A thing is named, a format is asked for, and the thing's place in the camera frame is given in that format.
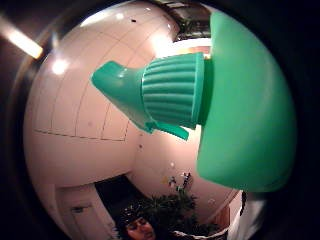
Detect green plastic spray bottle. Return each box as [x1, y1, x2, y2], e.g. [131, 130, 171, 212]
[90, 9, 298, 194]

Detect green leafy plant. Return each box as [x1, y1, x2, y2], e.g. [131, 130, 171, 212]
[139, 190, 219, 238]

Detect the person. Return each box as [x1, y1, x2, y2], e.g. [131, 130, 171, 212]
[123, 216, 158, 240]

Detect white door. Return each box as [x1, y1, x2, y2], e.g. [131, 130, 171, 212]
[54, 184, 118, 240]

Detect white plant pot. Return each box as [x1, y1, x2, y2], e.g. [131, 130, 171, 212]
[172, 228, 231, 240]

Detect long ceiling lamp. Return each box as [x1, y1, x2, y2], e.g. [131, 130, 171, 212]
[0, 15, 45, 60]

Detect small wall decorations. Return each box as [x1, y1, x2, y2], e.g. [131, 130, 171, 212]
[166, 171, 194, 193]

